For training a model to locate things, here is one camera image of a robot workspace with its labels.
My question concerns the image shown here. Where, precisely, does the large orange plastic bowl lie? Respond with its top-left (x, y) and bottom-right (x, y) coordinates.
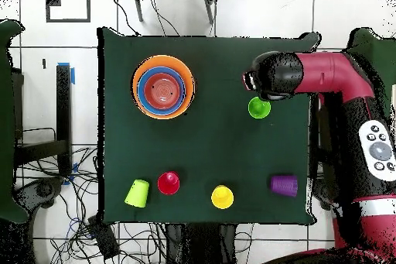
top-left (131, 54), bottom-right (196, 121)

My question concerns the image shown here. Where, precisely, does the small red plastic bowl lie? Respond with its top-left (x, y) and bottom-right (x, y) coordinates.
top-left (143, 72), bottom-right (183, 111)

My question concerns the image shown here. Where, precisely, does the blue plastic bowl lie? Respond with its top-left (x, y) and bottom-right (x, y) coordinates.
top-left (136, 66), bottom-right (187, 115)

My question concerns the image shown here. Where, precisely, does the purple plastic cup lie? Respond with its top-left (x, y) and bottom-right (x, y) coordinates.
top-left (269, 174), bottom-right (299, 197)

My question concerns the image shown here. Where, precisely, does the lime green plastic cup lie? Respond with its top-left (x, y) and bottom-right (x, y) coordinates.
top-left (124, 178), bottom-right (150, 209)

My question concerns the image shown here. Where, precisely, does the dark green tablecloth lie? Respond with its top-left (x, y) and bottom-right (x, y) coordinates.
top-left (97, 26), bottom-right (319, 226)

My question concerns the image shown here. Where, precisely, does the black metal bar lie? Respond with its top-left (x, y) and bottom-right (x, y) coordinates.
top-left (310, 93), bottom-right (319, 181)

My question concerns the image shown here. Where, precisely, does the yellow plastic cup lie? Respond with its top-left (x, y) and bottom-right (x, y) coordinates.
top-left (210, 184), bottom-right (235, 210)

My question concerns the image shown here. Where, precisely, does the red plastic cup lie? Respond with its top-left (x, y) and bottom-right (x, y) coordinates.
top-left (156, 170), bottom-right (181, 196)

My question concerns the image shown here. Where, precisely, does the black rounded stand foot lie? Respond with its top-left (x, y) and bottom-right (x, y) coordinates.
top-left (311, 178), bottom-right (340, 211)
top-left (13, 176), bottom-right (65, 211)

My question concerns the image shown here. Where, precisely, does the green cloth side table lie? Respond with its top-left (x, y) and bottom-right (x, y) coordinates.
top-left (343, 27), bottom-right (396, 116)
top-left (0, 18), bottom-right (29, 225)

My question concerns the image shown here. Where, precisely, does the blue tape strip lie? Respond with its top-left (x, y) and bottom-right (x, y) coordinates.
top-left (57, 61), bottom-right (77, 86)

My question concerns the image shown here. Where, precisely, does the black power strip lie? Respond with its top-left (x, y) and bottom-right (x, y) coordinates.
top-left (87, 214), bottom-right (121, 261)

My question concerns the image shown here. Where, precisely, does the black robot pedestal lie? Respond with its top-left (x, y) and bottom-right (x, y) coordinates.
top-left (163, 222), bottom-right (239, 264)

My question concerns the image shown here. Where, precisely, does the black metal stand frame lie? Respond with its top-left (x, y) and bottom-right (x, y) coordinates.
top-left (13, 64), bottom-right (73, 176)

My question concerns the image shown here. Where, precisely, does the bundle of floor cables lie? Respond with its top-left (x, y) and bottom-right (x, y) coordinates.
top-left (13, 144), bottom-right (169, 264)

